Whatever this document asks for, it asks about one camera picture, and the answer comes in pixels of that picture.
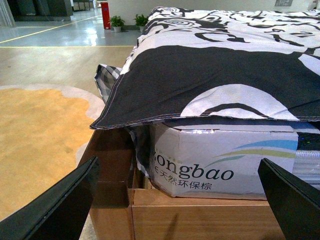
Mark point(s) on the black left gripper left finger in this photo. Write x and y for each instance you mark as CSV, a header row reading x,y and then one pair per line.
x,y
60,212

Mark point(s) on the small potted plant left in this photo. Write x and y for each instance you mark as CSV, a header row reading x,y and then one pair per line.
x,y
116,23

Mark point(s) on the small potted plant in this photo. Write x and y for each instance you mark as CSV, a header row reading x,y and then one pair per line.
x,y
116,23
140,21

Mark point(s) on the small potted plant right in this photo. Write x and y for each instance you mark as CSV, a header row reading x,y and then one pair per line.
x,y
140,21

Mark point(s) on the red fire extinguisher cabinet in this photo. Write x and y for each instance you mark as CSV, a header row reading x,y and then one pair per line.
x,y
105,15

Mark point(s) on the orange and white rug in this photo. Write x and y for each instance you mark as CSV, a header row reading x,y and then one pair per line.
x,y
44,130

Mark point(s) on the wooden bed frame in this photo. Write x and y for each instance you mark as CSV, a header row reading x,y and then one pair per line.
x,y
124,210

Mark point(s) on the black and white patterned blanket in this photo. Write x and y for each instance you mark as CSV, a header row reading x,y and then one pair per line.
x,y
252,65

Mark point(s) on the white cardboard mattress box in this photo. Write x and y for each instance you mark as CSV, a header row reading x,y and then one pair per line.
x,y
217,160

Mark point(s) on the checkered bed sheet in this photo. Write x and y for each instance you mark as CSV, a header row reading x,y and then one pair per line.
x,y
105,78

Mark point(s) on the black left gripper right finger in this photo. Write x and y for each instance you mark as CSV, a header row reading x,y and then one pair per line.
x,y
294,203

